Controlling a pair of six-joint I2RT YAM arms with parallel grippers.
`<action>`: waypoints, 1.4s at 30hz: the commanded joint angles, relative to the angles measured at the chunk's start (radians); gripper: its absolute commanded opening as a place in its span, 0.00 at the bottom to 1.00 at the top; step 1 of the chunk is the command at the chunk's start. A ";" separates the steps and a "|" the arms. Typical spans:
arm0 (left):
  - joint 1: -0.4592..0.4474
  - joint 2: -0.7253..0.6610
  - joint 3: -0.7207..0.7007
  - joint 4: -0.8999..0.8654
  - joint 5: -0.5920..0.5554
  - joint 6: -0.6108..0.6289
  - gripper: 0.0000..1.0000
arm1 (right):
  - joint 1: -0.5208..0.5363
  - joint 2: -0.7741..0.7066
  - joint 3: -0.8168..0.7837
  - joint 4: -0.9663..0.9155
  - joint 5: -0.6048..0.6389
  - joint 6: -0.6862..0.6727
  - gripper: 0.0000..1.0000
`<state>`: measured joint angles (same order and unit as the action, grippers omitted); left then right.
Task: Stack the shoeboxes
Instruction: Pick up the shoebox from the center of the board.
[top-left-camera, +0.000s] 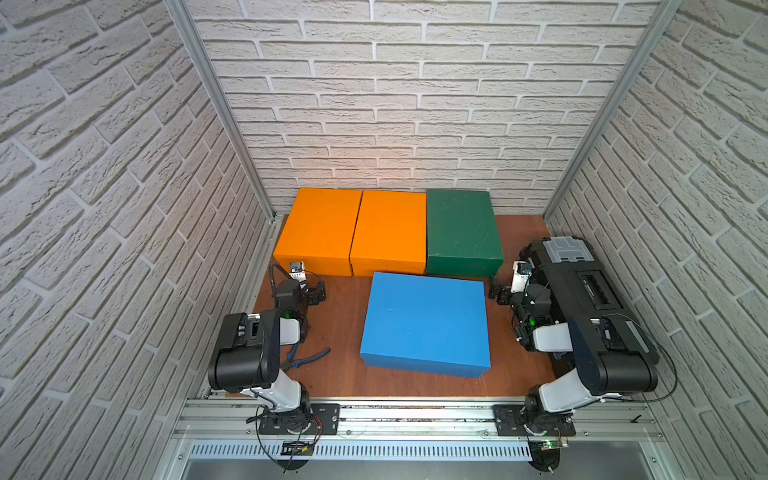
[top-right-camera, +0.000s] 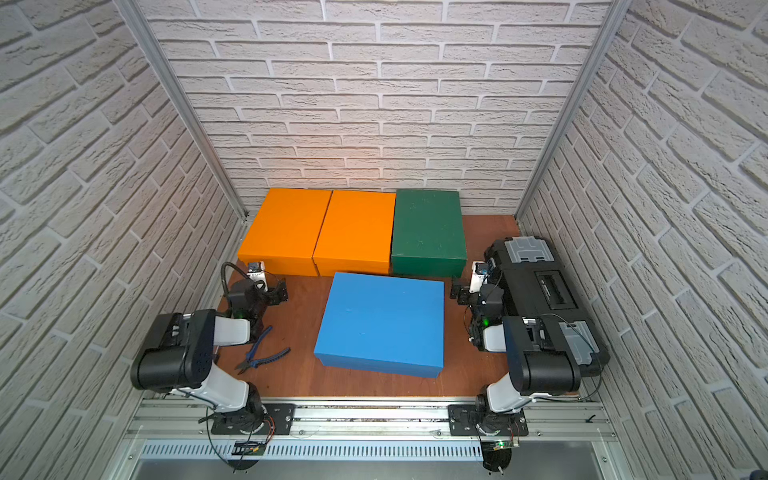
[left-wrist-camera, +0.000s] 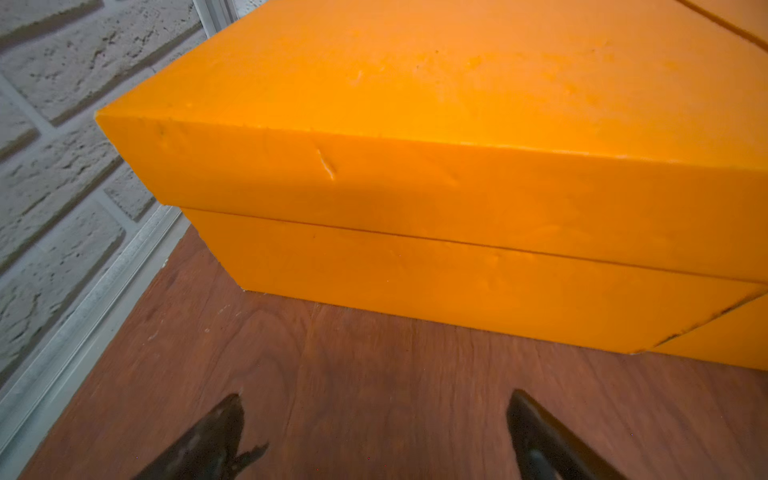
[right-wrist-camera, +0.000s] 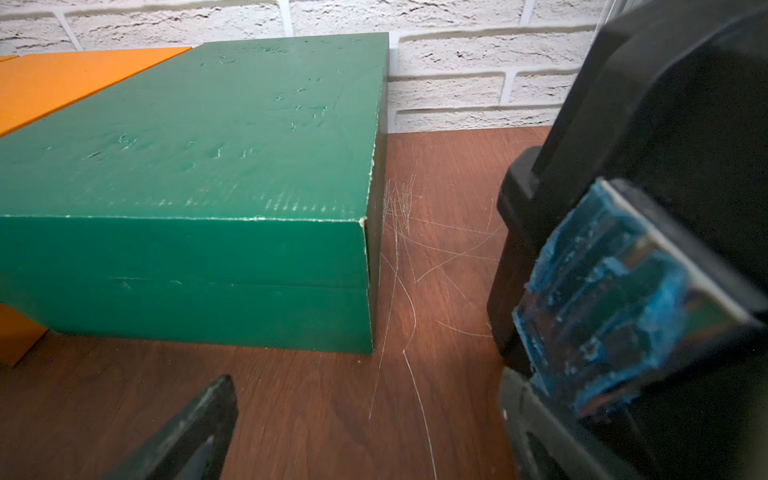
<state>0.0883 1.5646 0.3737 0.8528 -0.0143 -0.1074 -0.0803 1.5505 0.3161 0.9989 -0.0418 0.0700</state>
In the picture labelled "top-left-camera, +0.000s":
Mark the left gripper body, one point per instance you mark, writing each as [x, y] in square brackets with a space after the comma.
[312, 291]

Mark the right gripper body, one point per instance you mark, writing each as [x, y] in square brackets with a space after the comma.
[507, 294]

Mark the green shoebox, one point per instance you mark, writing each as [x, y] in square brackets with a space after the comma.
[462, 234]

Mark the blue shoebox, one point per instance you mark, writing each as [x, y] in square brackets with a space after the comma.
[428, 325]

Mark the orange shoebox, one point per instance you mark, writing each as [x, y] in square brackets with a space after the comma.
[390, 234]
[319, 231]

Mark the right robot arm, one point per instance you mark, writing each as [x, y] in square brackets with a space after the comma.
[537, 332]

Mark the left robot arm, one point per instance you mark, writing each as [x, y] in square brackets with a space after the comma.
[254, 351]

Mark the black plastic toolbox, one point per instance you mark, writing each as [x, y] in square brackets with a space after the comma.
[576, 282]

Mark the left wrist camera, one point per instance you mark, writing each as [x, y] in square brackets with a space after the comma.
[297, 271]

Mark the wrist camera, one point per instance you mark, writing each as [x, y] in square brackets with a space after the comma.
[522, 271]
[297, 271]

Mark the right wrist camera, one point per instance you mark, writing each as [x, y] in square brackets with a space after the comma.
[522, 271]

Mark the blue handled pliers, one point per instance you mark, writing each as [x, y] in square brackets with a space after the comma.
[306, 357]

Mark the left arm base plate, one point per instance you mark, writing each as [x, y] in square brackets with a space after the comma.
[320, 417]

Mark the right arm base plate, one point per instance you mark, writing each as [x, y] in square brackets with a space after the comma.
[517, 420]

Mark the aluminium front rail frame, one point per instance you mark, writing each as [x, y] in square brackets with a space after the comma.
[404, 429]

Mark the left corner aluminium post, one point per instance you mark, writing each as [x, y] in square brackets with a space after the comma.
[195, 46]

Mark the corner aluminium post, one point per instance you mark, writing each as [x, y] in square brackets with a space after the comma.
[658, 24]
[195, 46]

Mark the right corner aluminium post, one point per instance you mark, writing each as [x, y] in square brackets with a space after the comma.
[658, 24]

